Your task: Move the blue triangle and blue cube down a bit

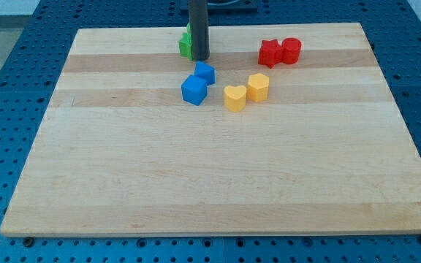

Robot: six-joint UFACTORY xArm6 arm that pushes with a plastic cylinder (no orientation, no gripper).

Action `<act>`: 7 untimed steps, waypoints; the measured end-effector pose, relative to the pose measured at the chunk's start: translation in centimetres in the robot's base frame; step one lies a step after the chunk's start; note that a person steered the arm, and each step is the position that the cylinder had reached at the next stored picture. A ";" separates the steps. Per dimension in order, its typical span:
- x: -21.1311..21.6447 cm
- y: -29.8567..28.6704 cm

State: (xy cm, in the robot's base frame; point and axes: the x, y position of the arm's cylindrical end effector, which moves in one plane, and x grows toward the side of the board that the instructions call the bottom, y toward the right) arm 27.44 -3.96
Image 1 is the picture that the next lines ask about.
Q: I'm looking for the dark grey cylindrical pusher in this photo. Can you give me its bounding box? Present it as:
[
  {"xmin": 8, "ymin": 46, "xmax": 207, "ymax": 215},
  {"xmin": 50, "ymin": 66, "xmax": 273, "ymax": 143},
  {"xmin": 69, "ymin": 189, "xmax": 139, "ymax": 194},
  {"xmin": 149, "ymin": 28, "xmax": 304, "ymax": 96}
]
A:
[{"xmin": 188, "ymin": 0, "xmax": 210, "ymax": 61}]

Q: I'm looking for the blue triangle block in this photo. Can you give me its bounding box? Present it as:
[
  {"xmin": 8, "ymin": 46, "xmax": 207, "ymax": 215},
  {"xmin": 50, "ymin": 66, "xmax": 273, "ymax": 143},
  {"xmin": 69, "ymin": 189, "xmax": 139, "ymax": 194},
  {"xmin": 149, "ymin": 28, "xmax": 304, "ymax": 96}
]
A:
[{"xmin": 194, "ymin": 61, "xmax": 216, "ymax": 85}]

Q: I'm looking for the blue cube block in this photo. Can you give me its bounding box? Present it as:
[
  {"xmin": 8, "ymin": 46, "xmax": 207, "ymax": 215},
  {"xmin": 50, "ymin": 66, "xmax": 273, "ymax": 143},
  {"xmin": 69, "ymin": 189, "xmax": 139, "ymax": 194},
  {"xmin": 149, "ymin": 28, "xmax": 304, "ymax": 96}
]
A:
[{"xmin": 181, "ymin": 75, "xmax": 208, "ymax": 106}]

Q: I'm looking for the green block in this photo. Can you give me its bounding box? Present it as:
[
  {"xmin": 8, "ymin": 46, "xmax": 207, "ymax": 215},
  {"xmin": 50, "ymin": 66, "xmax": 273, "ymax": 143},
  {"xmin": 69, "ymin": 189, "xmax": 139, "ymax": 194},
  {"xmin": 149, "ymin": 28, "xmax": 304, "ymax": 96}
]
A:
[{"xmin": 178, "ymin": 23, "xmax": 193, "ymax": 61}]

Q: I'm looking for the red star block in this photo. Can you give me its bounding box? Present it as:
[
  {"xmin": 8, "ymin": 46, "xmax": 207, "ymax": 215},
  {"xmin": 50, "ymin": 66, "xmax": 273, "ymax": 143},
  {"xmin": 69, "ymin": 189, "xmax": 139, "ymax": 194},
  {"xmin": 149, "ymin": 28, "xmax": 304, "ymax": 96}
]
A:
[{"xmin": 258, "ymin": 39, "xmax": 283, "ymax": 69}]

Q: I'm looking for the yellow hexagon block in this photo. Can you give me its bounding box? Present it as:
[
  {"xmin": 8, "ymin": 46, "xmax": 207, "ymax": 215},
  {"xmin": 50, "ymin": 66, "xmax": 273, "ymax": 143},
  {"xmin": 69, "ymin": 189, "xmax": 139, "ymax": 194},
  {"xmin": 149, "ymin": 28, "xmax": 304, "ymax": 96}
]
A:
[{"xmin": 247, "ymin": 73, "xmax": 270, "ymax": 102}]

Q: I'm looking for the yellow heart block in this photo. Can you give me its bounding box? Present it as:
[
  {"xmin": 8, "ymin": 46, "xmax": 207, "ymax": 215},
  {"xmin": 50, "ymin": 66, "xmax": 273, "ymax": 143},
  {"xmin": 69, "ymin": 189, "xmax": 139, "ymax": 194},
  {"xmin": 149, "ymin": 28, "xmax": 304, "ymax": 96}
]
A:
[{"xmin": 224, "ymin": 85, "xmax": 247, "ymax": 113}]

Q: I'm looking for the red cylinder block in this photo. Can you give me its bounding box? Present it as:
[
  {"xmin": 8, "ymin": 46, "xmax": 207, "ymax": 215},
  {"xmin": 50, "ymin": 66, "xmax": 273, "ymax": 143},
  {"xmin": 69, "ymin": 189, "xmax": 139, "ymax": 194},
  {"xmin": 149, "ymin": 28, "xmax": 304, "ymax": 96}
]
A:
[{"xmin": 281, "ymin": 37, "xmax": 302, "ymax": 64}]

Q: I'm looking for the wooden board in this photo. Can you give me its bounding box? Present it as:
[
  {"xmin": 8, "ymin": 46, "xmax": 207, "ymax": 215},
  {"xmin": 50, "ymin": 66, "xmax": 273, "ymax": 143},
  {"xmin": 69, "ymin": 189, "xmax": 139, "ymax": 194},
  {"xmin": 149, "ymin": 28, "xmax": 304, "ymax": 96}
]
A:
[{"xmin": 0, "ymin": 23, "xmax": 421, "ymax": 237}]

